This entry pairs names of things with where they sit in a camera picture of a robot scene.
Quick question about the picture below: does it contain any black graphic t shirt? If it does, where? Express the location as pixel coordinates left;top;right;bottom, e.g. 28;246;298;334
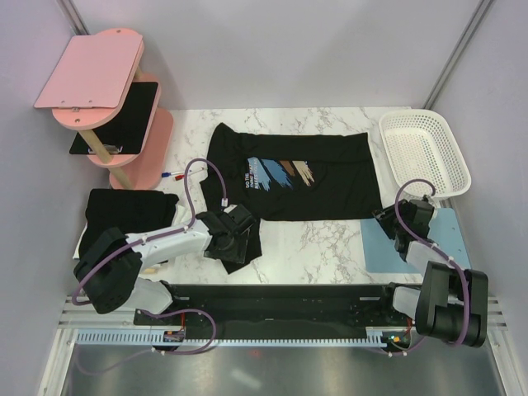
200;122;384;274

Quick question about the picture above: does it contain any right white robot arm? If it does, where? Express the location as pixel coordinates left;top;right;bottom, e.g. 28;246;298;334
373;198;488;347

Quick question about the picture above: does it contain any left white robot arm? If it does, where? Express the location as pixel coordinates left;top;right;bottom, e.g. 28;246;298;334
73;205;256;324

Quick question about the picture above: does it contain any folded black t shirt stack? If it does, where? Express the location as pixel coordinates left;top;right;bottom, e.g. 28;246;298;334
78;189;179;256

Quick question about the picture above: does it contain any light blue mat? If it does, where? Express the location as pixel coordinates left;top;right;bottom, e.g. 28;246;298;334
360;208;471;274

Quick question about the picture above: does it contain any white plastic basket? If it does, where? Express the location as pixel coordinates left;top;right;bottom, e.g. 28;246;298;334
379;109;471;200

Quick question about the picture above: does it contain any red marker pen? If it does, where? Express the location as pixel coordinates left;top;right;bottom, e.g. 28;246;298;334
172;167;206;182

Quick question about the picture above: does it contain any blue marker pen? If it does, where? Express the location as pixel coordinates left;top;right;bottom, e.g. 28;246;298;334
161;171;185;179

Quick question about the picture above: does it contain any black clipboard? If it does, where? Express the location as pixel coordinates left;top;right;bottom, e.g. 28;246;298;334
94;82;158;154

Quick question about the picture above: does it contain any pink clipboard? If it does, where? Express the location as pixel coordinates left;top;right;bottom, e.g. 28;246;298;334
35;32;142;108

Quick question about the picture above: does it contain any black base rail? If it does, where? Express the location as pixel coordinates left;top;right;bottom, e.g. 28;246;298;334
139;283;415;328

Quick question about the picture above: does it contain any white slotted cable duct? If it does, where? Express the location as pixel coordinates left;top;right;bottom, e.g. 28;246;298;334
75;328;397;347

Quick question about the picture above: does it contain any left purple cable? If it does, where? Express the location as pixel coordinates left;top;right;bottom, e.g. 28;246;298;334
72;158;219;375

